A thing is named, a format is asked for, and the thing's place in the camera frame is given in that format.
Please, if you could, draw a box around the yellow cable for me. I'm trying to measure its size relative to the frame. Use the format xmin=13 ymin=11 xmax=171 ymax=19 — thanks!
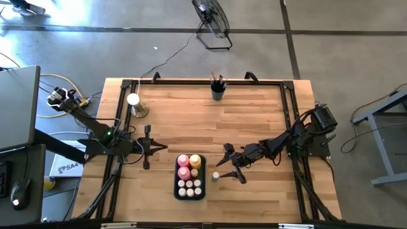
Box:
xmin=35 ymin=73 xmax=88 ymax=119

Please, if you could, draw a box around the black desk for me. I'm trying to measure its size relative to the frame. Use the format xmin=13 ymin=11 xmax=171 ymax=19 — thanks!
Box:
xmin=0 ymin=142 xmax=48 ymax=227

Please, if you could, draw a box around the yellow roll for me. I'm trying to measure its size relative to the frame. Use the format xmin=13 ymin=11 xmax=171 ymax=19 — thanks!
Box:
xmin=43 ymin=176 xmax=57 ymax=192

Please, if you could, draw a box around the teal ribbed cup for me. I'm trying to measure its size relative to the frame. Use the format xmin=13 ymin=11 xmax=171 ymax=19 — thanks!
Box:
xmin=210 ymin=80 xmax=226 ymax=101

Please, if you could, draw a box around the black floor fan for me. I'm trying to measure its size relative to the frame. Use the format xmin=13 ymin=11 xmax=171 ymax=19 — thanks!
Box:
xmin=191 ymin=0 xmax=233 ymax=51

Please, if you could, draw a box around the white bulb table lamp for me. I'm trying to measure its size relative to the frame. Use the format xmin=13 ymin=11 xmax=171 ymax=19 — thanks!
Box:
xmin=126 ymin=92 xmax=150 ymax=119

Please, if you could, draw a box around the silver aluminium bracket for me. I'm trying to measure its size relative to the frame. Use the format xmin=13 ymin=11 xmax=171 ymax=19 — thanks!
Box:
xmin=278 ymin=223 xmax=315 ymax=229
xmin=100 ymin=222 xmax=137 ymax=229

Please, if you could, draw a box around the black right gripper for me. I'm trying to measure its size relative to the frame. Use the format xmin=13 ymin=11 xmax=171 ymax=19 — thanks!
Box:
xmin=215 ymin=142 xmax=265 ymax=184

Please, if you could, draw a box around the person's foot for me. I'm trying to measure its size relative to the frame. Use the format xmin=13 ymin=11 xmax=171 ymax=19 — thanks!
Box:
xmin=8 ymin=0 xmax=46 ymax=16

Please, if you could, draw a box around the grey metal desk frame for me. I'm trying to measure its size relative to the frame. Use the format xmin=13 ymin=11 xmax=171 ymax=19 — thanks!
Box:
xmin=351 ymin=88 xmax=407 ymax=188

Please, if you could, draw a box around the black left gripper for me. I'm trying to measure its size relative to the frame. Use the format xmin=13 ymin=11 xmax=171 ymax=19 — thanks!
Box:
xmin=139 ymin=124 xmax=169 ymax=170

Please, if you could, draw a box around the black computer mouse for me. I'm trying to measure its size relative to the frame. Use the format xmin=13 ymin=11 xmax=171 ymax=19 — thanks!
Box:
xmin=10 ymin=177 xmax=32 ymax=211

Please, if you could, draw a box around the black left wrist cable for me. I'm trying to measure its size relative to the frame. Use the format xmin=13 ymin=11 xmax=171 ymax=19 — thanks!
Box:
xmin=120 ymin=138 xmax=146 ymax=165

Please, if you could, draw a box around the black diagonal desk bar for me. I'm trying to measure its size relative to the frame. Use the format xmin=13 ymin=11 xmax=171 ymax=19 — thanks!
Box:
xmin=33 ymin=128 xmax=87 ymax=165

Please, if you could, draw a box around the black floor cable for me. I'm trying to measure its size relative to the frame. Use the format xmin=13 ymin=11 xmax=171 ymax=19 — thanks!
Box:
xmin=340 ymin=81 xmax=407 ymax=155

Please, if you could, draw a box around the black keyboard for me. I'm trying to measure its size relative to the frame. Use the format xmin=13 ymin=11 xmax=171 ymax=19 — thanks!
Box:
xmin=0 ymin=162 xmax=10 ymax=200

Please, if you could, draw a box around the white SA4 box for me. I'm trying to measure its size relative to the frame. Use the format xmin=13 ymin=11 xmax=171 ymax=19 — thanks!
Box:
xmin=49 ymin=139 xmax=86 ymax=178

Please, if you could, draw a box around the large yellow paint bottle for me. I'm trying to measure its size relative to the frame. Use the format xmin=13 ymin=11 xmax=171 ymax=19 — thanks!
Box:
xmin=189 ymin=154 xmax=202 ymax=169

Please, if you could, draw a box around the black aluminium table frame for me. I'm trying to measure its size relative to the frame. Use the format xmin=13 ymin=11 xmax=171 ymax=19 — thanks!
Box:
xmin=72 ymin=78 xmax=343 ymax=223

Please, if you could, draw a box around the black fan cable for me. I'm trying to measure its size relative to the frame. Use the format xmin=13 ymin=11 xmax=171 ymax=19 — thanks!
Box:
xmin=139 ymin=30 xmax=200 ymax=79

